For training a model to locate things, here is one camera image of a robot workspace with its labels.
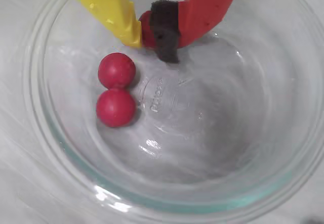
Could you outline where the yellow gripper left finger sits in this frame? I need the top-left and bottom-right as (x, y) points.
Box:
(58, 0), (142, 49)

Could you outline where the orange gripper right finger with foam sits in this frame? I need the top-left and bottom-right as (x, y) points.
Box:
(150, 0), (244, 64)

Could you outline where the red round candy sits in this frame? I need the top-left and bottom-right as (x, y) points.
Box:
(98, 52), (137, 89)
(138, 10), (159, 48)
(96, 87), (137, 128)

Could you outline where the glass bowl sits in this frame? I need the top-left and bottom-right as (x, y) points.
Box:
(21, 0), (324, 223)

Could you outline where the white tablecloth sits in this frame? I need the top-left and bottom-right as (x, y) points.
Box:
(0, 0), (324, 224)

